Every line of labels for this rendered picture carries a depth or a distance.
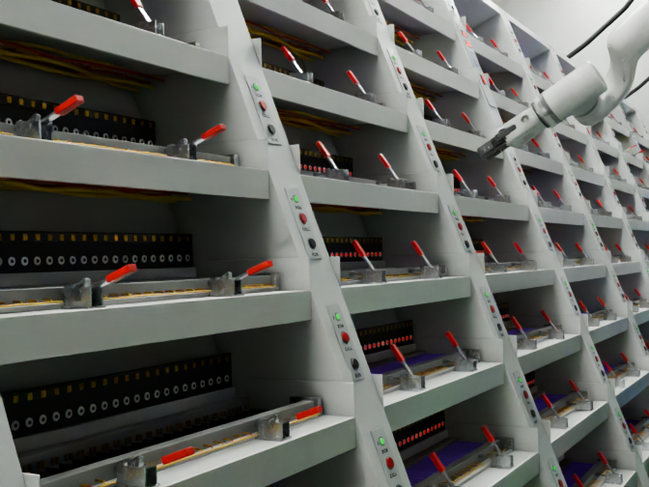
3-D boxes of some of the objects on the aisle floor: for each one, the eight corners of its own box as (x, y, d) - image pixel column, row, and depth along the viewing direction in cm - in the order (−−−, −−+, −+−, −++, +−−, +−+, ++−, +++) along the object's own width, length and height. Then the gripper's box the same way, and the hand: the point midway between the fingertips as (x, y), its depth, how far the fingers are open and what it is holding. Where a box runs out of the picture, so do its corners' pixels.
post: (514, 772, 129) (147, -253, 163) (493, 808, 121) (111, -279, 155) (397, 787, 138) (72, -187, 172) (370, 820, 130) (35, -209, 164)
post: (612, 602, 190) (331, -117, 224) (604, 618, 182) (312, -130, 216) (527, 620, 199) (268, -74, 233) (515, 636, 191) (249, -86, 225)
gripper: (546, 104, 224) (486, 146, 231) (526, 95, 209) (464, 139, 217) (561, 128, 222) (500, 170, 229) (543, 121, 207) (478, 164, 215)
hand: (489, 150), depth 222 cm, fingers open, 3 cm apart
